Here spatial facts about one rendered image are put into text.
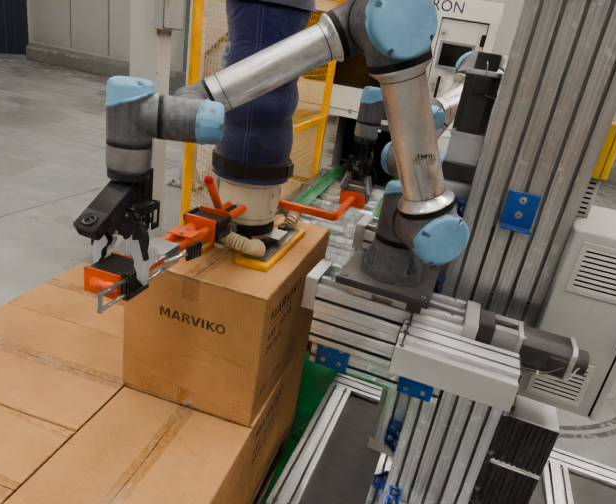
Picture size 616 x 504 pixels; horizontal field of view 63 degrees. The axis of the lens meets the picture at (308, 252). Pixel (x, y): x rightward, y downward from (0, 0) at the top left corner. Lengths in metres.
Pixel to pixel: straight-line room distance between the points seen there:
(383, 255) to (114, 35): 12.61
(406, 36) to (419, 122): 0.16
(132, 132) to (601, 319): 1.11
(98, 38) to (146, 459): 12.87
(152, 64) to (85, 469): 2.00
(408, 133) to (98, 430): 1.05
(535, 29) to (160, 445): 1.32
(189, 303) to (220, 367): 0.19
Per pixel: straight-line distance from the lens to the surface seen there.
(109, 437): 1.45
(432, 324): 1.24
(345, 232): 3.01
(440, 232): 1.04
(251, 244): 1.34
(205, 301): 1.31
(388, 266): 1.20
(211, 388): 1.44
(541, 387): 1.48
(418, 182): 1.01
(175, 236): 1.19
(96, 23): 13.88
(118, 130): 0.91
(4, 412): 1.57
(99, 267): 1.00
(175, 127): 0.90
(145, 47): 2.84
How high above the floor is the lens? 1.53
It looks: 22 degrees down
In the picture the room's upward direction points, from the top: 10 degrees clockwise
